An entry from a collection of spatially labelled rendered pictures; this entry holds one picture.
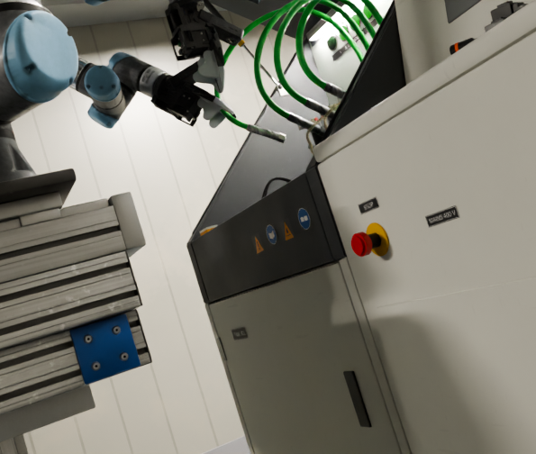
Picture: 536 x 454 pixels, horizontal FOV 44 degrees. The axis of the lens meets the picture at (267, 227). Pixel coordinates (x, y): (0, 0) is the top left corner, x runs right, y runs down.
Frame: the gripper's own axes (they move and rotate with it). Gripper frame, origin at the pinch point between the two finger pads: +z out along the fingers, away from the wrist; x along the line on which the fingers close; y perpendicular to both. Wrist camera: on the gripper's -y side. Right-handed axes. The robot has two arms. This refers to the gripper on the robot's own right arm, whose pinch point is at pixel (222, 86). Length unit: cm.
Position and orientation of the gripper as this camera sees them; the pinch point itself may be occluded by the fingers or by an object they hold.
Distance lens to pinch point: 152.4
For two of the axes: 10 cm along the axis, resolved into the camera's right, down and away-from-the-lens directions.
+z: 3.0, 9.5, -0.9
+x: 4.1, -2.1, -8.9
